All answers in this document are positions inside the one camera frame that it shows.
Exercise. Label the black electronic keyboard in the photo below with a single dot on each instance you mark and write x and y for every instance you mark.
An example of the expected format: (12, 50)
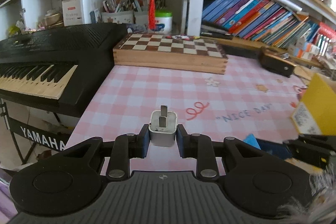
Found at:
(59, 69)

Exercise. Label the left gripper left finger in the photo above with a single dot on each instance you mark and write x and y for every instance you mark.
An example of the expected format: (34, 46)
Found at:
(122, 149)

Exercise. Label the white green-lid jar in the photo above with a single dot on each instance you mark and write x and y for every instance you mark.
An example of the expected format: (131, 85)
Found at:
(163, 21)

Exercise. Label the dark wooden case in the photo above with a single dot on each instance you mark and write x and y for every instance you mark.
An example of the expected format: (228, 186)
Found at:
(276, 62)

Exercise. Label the wooden chess board box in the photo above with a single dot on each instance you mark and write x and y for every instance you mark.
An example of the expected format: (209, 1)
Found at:
(187, 53)

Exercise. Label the white plug charger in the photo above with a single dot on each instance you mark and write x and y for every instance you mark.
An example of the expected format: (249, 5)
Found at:
(163, 127)

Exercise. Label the blue paper plane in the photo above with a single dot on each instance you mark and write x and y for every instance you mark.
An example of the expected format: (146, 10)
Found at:
(251, 140)

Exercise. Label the red tassel ornament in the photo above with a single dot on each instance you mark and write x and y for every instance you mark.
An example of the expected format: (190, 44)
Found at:
(151, 15)

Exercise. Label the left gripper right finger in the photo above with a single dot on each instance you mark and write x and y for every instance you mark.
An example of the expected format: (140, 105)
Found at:
(200, 148)

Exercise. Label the white pen holder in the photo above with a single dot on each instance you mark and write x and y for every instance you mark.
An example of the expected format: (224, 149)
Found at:
(118, 17)

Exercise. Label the yellow cardboard box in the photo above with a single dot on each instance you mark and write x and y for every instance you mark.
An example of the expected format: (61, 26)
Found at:
(315, 112)

